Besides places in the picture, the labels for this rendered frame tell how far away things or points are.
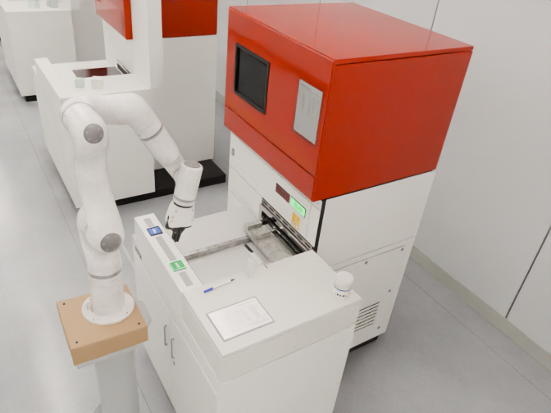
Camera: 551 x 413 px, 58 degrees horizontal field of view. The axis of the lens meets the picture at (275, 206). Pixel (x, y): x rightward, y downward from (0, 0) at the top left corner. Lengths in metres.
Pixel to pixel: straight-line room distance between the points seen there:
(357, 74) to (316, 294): 0.86
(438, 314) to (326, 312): 1.72
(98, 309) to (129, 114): 0.75
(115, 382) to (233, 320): 0.63
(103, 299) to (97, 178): 0.49
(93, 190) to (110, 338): 0.56
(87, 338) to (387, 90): 1.45
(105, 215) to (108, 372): 0.74
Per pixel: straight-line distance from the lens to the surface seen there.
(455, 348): 3.39
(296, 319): 1.89
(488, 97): 3.28
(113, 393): 2.30
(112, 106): 1.63
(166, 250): 2.17
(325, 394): 2.40
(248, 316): 1.87
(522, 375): 3.44
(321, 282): 2.05
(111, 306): 1.95
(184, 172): 1.81
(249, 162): 2.54
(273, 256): 2.28
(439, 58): 2.18
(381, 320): 3.05
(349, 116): 1.94
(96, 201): 1.69
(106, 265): 1.84
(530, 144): 3.16
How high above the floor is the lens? 2.31
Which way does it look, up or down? 33 degrees down
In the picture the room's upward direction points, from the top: 7 degrees clockwise
